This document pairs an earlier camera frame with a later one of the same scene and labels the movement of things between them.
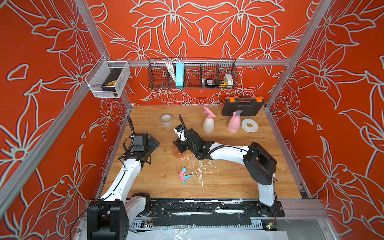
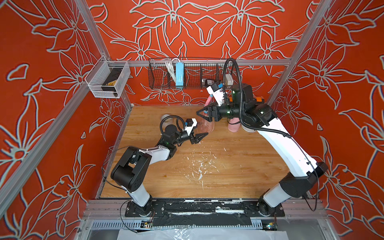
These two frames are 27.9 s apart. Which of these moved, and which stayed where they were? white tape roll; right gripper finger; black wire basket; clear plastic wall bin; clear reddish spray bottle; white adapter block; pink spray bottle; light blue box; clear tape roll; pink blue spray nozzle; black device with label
Moved: pink blue spray nozzle; clear reddish spray bottle; right gripper finger
Stayed: black device with label; white tape roll; pink spray bottle; clear plastic wall bin; white adapter block; black wire basket; clear tape roll; light blue box
